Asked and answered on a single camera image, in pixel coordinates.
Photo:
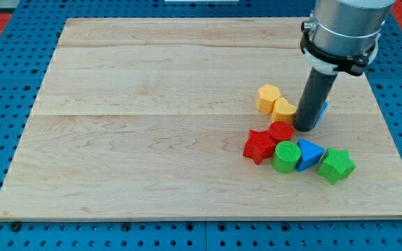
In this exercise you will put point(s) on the red cylinder block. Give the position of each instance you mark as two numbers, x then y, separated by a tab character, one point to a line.
280	131

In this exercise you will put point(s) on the blue block behind pusher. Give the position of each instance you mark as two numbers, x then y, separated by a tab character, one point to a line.
321	113

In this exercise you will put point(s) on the green star block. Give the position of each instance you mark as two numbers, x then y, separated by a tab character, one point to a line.
336	165

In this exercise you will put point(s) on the yellow hexagon block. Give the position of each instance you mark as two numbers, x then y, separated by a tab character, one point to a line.
266	98

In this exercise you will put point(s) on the green cylinder block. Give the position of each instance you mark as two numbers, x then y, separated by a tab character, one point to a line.
286	156

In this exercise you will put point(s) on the light wooden board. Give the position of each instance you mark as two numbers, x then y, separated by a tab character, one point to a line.
145	119

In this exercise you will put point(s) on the red star block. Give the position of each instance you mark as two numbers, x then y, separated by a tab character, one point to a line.
258	146

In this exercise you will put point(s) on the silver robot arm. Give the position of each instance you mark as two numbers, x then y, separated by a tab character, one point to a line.
339	36

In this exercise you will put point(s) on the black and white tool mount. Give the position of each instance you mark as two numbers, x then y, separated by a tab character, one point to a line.
330	64

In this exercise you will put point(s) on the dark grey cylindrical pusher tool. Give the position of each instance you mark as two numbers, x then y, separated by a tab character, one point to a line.
316	90

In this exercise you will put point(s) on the yellow heart block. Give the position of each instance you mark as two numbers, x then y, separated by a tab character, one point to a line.
283	111

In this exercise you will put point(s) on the blue triangle block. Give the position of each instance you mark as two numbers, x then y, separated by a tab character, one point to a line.
311	154

